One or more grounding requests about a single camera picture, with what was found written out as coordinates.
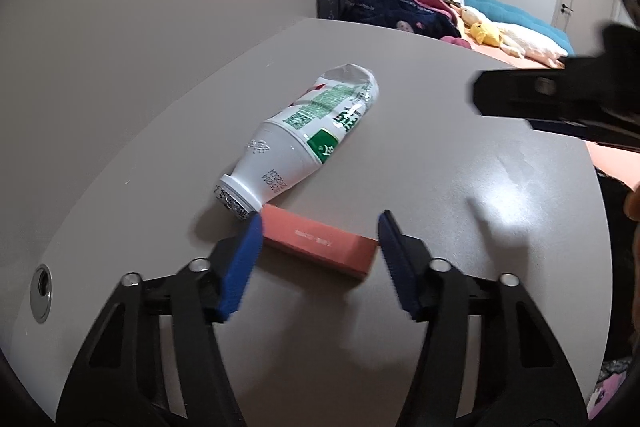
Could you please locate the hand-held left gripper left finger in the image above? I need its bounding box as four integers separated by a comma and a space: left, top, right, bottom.
55, 213, 263, 427

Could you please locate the white green-label plastic bottle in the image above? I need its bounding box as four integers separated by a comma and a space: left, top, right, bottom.
214, 63, 380, 222

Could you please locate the yellow duck plush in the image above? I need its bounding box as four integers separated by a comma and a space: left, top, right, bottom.
468, 20, 503, 48

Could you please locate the orange bed sheet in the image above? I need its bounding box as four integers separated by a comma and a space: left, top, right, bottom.
462, 39, 640, 180

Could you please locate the navy printed garment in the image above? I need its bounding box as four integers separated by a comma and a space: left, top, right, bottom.
342, 0, 464, 40

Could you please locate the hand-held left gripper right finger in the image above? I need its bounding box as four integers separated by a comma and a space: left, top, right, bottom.
377, 210, 588, 427

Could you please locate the metal table grommet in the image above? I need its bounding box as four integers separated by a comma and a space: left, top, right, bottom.
30, 264, 53, 323

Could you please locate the salmon pink cardboard box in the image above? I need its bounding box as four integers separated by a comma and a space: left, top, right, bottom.
260, 204, 379, 282

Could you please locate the white goose plush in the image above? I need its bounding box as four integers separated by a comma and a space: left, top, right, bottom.
458, 5, 569, 68

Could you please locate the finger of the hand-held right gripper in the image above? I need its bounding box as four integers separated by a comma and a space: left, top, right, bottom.
526, 109, 640, 154
471, 66, 609, 120

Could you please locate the pink patterned cloth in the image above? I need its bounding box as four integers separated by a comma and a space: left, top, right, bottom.
587, 354, 634, 421

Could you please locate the teal blanket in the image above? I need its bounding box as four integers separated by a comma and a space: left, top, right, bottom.
462, 0, 571, 56

